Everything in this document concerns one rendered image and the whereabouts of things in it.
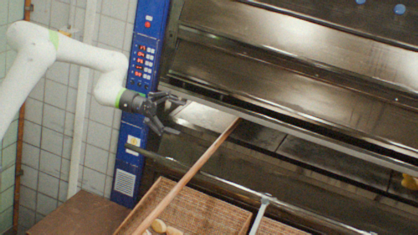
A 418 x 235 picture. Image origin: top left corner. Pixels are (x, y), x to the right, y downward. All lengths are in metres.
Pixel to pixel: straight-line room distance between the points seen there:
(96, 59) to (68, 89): 0.96
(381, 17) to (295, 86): 0.51
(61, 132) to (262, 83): 1.27
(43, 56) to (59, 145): 1.48
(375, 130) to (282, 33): 0.61
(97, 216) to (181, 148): 0.61
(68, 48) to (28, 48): 0.27
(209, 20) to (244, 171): 0.80
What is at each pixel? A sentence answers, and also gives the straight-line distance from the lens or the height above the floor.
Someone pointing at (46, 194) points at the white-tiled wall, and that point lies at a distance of 3.76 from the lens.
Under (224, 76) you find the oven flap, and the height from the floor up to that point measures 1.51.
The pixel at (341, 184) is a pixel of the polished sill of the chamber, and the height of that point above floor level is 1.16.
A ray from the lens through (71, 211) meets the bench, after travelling 3.34.
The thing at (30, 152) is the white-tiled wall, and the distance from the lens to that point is 3.70.
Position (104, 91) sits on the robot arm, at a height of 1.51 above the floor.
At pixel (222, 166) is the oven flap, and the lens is 3.08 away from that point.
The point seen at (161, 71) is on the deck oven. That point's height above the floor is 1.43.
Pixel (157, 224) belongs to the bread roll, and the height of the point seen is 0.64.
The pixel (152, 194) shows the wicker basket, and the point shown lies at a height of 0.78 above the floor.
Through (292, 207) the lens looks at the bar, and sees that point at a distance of 2.61.
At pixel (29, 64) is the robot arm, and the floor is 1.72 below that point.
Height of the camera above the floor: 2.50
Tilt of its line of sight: 25 degrees down
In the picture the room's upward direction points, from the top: 12 degrees clockwise
